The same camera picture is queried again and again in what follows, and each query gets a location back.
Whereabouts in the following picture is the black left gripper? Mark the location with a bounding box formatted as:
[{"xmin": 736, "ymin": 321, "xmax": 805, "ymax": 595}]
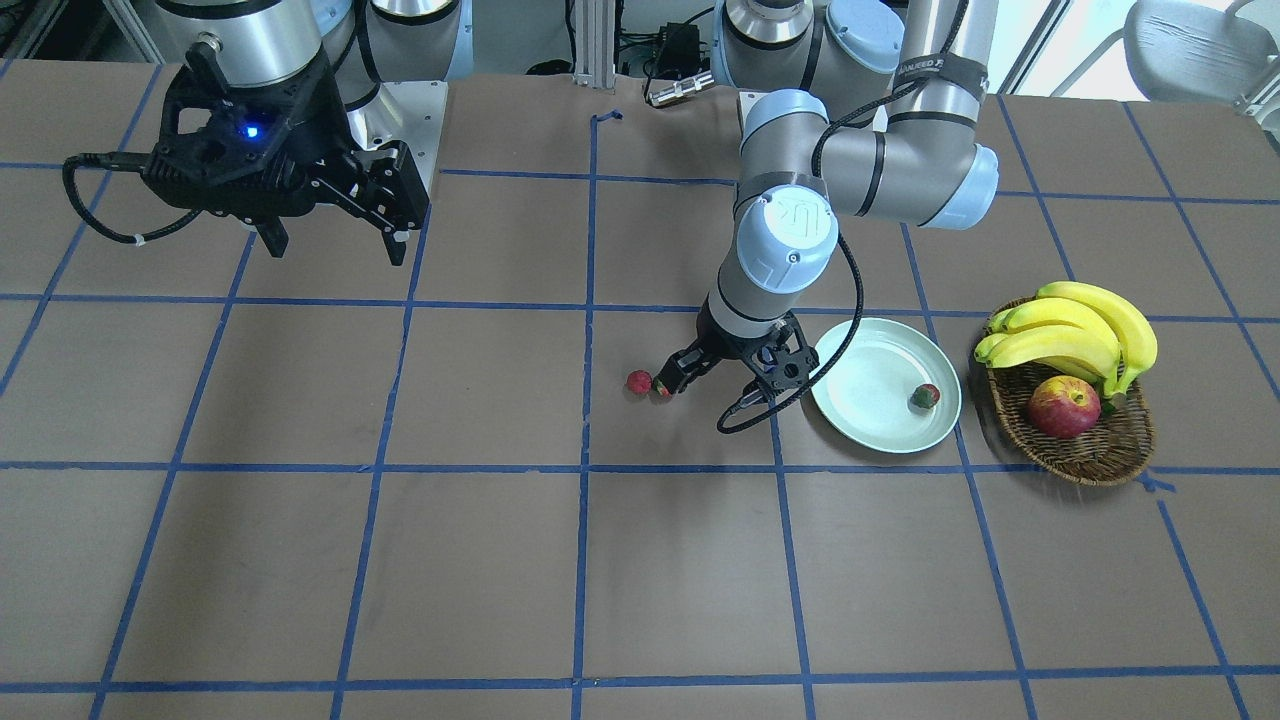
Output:
[{"xmin": 653, "ymin": 305, "xmax": 817, "ymax": 397}]

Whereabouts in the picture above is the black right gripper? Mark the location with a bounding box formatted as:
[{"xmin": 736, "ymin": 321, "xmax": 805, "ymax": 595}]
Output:
[{"xmin": 140, "ymin": 45, "xmax": 430, "ymax": 266}]

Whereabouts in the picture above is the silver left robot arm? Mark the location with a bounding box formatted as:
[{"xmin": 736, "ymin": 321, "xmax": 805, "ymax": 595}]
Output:
[{"xmin": 654, "ymin": 1, "xmax": 998, "ymax": 404}]

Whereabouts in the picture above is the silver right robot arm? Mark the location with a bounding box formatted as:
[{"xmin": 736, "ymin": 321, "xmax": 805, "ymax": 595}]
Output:
[{"xmin": 140, "ymin": 1, "xmax": 474, "ymax": 266}]

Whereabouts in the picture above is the light green plate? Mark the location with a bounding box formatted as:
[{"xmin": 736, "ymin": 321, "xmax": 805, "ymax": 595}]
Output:
[{"xmin": 812, "ymin": 316, "xmax": 963, "ymax": 454}]

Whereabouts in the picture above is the red yellow apple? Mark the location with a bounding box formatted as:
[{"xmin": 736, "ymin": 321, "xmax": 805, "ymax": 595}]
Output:
[{"xmin": 1027, "ymin": 375, "xmax": 1102, "ymax": 439}]

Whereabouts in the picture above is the yellow banana bunch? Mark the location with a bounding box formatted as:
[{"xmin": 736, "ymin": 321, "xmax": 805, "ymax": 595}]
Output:
[{"xmin": 973, "ymin": 281, "xmax": 1160, "ymax": 400}]

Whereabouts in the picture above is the brown wicker basket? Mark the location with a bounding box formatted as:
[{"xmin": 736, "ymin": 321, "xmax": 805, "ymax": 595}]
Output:
[{"xmin": 974, "ymin": 359, "xmax": 1156, "ymax": 486}]

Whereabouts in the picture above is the grey chair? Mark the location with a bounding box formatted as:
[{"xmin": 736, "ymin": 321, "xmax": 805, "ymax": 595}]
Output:
[{"xmin": 1121, "ymin": 1, "xmax": 1277, "ymax": 106}]

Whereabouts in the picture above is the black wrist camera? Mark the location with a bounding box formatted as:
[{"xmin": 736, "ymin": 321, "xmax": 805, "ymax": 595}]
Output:
[{"xmin": 756, "ymin": 345, "xmax": 819, "ymax": 393}]

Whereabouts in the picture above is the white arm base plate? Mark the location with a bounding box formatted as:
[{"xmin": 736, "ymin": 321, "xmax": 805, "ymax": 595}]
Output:
[{"xmin": 346, "ymin": 81, "xmax": 451, "ymax": 193}]

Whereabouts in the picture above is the aluminium frame post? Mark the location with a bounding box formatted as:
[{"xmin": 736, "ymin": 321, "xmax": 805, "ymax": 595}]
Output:
[{"xmin": 566, "ymin": 1, "xmax": 620, "ymax": 94}]

